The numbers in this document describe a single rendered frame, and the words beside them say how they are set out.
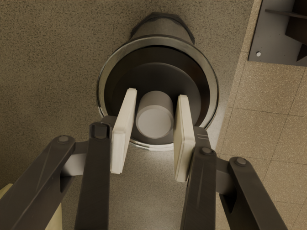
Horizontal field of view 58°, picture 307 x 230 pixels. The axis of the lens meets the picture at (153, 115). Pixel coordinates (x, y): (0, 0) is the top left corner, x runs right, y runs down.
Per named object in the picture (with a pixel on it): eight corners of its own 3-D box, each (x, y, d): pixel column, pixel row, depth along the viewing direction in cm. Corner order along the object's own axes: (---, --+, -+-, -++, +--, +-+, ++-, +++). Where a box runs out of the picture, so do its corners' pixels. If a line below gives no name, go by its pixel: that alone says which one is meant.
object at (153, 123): (106, 126, 28) (90, 166, 22) (111, 34, 24) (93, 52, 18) (196, 138, 28) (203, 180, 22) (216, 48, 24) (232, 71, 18)
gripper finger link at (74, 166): (104, 182, 15) (49, 175, 15) (119, 135, 19) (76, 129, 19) (105, 160, 14) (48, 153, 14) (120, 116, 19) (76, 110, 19)
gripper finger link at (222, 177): (195, 171, 14) (252, 178, 14) (188, 124, 19) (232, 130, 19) (190, 193, 15) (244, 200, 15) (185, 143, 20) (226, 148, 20)
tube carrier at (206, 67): (124, 75, 46) (94, 144, 26) (129, 5, 41) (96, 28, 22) (189, 82, 46) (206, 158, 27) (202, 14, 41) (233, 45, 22)
